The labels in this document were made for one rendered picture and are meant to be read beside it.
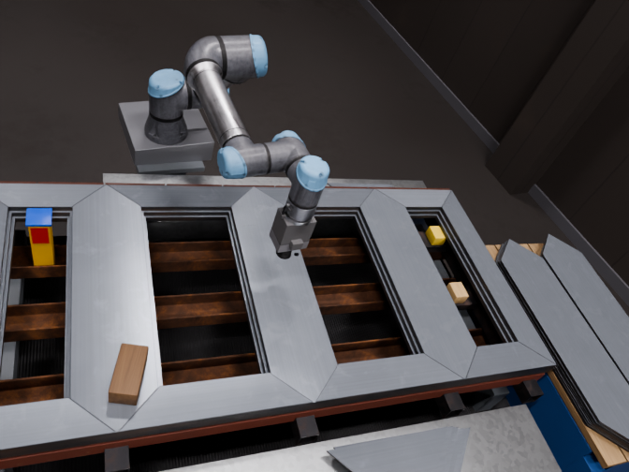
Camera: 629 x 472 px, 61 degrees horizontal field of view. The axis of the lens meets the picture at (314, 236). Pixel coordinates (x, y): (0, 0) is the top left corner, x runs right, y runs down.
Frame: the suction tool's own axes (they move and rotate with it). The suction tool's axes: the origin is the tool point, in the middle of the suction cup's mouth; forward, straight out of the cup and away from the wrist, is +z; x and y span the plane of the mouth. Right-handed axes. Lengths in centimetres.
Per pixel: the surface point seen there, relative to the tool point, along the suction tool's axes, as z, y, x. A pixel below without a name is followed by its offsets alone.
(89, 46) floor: 95, -11, 259
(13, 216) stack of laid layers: 13, -63, 35
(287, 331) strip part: 9.8, -3.7, -18.3
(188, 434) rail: 17, -33, -34
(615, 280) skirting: 91, 253, 6
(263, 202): 9.7, 6.6, 27.8
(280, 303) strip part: 9.7, -2.3, -9.6
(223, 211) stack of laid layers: 11.2, -6.6, 27.6
